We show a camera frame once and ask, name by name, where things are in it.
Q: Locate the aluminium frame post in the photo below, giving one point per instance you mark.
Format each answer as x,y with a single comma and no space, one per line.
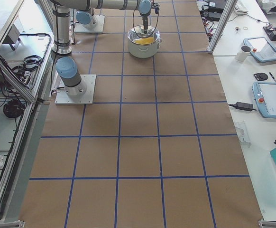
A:
230,5

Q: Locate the clear plastic holder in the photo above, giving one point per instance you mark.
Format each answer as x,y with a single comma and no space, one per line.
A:
242,133

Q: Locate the black power brick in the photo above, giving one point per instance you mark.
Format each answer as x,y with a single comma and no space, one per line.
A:
244,106

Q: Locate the upper blue teach pendant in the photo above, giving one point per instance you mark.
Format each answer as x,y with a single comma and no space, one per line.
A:
265,50

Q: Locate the black round disc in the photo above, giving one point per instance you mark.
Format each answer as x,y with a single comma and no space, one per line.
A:
261,76

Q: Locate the lower blue teach pendant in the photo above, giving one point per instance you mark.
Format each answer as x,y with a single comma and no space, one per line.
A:
265,97

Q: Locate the yellow corn cob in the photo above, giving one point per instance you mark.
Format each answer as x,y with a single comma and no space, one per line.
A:
144,41

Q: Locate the white mug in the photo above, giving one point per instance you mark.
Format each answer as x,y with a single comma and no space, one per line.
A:
243,53

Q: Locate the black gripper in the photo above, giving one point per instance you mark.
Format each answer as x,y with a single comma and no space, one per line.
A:
145,22

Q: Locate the glass pot lid with knob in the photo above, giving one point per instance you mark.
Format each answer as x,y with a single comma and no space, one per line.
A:
139,32

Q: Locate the blue teach pendant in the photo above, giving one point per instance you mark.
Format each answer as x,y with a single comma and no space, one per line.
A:
265,50
265,97

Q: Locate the pale green cooking pot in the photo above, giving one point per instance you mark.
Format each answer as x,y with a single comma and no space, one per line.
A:
143,51

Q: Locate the brown paper table mat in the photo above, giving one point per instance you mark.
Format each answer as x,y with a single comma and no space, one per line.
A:
156,149

